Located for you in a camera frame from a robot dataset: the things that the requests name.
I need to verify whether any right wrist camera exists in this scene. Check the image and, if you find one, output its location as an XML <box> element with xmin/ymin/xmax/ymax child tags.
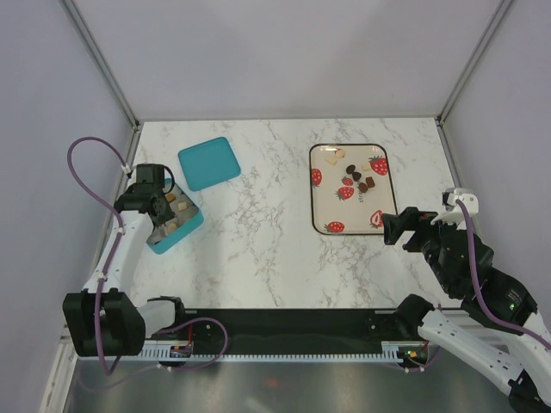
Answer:
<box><xmin>430</xmin><ymin>188</ymin><xmax>479</xmax><ymax>225</ymax></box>

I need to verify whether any strawberry pattern tray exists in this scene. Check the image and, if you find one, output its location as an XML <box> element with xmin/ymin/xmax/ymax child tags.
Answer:
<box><xmin>309</xmin><ymin>143</ymin><xmax>397</xmax><ymax>236</ymax></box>

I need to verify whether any teal box lid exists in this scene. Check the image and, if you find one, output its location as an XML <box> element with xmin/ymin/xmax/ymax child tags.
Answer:
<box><xmin>177</xmin><ymin>137</ymin><xmax>241</xmax><ymax>192</ymax></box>

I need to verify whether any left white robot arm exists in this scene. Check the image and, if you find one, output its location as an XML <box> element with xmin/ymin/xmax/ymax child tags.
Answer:
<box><xmin>62</xmin><ymin>163</ymin><xmax>189</xmax><ymax>357</ymax></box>

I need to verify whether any teal chocolate box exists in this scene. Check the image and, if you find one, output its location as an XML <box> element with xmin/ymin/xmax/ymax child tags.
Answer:
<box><xmin>146</xmin><ymin>178</ymin><xmax>204</xmax><ymax>255</ymax></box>

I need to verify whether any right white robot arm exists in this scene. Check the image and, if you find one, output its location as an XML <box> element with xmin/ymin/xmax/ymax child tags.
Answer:
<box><xmin>381</xmin><ymin>199</ymin><xmax>550</xmax><ymax>412</ymax></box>

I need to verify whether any brown rectangular chocolate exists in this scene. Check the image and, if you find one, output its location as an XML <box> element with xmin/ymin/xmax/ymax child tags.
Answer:
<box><xmin>365</xmin><ymin>176</ymin><xmax>375</xmax><ymax>189</ymax></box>

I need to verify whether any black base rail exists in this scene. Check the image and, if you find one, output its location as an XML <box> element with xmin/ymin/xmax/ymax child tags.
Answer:
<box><xmin>152</xmin><ymin>309</ymin><xmax>422</xmax><ymax>356</ymax></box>

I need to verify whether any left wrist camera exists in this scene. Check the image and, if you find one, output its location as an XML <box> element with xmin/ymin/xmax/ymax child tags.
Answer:
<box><xmin>134</xmin><ymin>163</ymin><xmax>171</xmax><ymax>186</ymax></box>

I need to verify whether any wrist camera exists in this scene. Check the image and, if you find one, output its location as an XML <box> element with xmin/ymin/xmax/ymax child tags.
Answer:
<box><xmin>430</xmin><ymin>188</ymin><xmax>479</xmax><ymax>225</ymax></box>
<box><xmin>134</xmin><ymin>163</ymin><xmax>171</xmax><ymax>186</ymax></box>

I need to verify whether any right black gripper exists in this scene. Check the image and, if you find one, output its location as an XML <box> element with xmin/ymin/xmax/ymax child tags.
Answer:
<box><xmin>379</xmin><ymin>205</ymin><xmax>461</xmax><ymax>293</ymax></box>

